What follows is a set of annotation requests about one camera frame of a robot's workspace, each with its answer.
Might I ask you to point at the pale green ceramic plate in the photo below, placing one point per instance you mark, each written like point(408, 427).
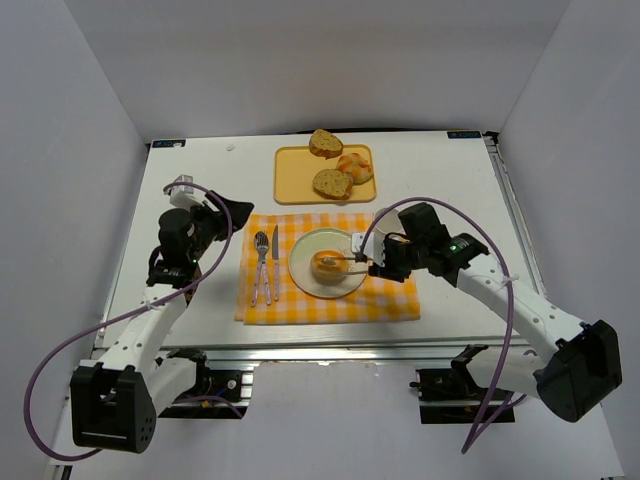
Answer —
point(299, 263)

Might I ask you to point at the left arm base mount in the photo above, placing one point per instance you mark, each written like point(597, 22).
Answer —
point(216, 395)

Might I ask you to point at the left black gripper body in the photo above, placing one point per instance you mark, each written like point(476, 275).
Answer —
point(220, 220)

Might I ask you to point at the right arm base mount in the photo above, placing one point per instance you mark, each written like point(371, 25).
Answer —
point(443, 399)

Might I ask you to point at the knife with patterned handle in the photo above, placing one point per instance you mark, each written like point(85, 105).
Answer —
point(275, 259)

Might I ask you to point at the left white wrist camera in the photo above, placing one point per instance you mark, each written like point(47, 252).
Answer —
point(183, 196)

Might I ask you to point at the back bread slice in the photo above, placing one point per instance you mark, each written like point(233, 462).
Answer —
point(323, 143)

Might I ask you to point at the fork with patterned handle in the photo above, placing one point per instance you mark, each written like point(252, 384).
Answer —
point(261, 245)

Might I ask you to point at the yellow plastic tray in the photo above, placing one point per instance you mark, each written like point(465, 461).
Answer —
point(294, 169)

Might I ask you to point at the blue corner label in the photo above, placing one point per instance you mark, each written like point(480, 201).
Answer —
point(168, 143)
point(466, 134)

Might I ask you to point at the white ceramic mug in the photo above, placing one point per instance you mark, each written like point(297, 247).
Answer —
point(387, 223)

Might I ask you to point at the right blue corner label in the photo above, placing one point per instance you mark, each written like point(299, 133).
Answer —
point(466, 134)

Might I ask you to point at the metal tongs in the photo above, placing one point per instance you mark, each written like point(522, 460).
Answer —
point(353, 271)

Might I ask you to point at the left blue corner label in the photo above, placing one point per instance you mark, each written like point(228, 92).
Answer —
point(168, 143)

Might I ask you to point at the yellow checkered cloth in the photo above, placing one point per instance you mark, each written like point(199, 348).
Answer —
point(375, 300)

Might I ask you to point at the front bread slice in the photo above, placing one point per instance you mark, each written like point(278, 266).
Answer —
point(332, 183)

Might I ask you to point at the bread slice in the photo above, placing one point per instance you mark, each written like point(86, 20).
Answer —
point(323, 143)
point(332, 183)

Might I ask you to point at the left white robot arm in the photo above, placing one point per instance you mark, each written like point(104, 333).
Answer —
point(115, 402)

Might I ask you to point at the glazed ring donut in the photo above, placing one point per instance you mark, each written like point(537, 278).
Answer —
point(329, 264)

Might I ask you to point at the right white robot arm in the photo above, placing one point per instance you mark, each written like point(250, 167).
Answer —
point(575, 364)

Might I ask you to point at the orange topped round bun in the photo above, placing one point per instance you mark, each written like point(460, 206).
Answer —
point(358, 167)

